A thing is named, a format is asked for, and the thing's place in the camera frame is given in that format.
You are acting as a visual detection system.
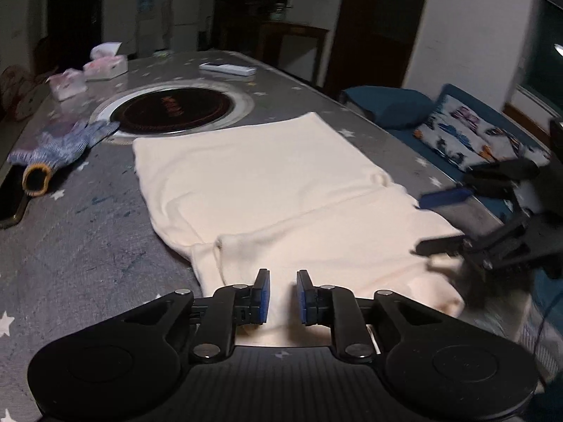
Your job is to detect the grey star-print tablecloth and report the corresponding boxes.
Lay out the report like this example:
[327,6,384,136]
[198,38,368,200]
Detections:
[0,48,529,422]

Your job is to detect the blue knitted work glove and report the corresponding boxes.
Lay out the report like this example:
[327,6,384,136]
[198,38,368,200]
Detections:
[8,120,120,197]

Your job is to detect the pink electric fan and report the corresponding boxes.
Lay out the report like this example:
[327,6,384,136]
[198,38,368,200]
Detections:
[0,65,44,121]

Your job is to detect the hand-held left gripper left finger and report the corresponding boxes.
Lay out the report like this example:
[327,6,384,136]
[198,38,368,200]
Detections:
[119,268,272,363]

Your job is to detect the white refrigerator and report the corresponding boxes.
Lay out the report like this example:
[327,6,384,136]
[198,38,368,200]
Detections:
[169,0,203,53]

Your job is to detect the round black induction cooktop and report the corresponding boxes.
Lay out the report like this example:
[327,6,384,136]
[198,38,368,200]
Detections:
[88,80,256,135]

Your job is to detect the large pink tissue box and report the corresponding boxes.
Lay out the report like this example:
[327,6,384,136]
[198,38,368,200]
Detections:
[83,41,128,81]

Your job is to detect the butterfly print pillow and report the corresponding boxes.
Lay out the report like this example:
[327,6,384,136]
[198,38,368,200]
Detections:
[413,95,550,172]

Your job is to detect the dark wooden side table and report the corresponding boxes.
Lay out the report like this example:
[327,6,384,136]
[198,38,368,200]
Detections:
[257,21,330,84]

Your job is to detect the cream knit garment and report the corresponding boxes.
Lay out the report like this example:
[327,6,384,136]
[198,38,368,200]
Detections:
[132,112,467,348]

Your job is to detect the black smartphone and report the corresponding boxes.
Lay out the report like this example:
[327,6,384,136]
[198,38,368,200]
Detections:
[0,165,29,229]

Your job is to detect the dark wooden door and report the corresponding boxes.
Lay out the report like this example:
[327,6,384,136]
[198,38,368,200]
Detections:
[48,0,104,71]

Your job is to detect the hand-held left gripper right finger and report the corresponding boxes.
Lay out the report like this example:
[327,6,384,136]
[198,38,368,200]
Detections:
[296,269,441,363]

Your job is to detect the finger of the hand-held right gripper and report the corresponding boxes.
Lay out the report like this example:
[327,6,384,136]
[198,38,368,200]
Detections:
[410,215,535,273]
[418,158,542,207]

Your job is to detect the small pink tissue box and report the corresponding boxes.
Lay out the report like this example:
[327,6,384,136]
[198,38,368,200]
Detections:
[48,69,87,101]

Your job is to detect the white water dispenser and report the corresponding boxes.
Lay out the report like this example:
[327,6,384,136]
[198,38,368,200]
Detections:
[134,0,164,58]

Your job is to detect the white remote control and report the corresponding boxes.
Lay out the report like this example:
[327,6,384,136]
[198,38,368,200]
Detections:
[199,62,257,76]

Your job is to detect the blue sofa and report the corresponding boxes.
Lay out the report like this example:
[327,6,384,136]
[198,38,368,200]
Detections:
[341,83,556,225]

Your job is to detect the brown wooden door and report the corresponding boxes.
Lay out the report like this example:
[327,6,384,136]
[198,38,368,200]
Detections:
[325,0,434,102]

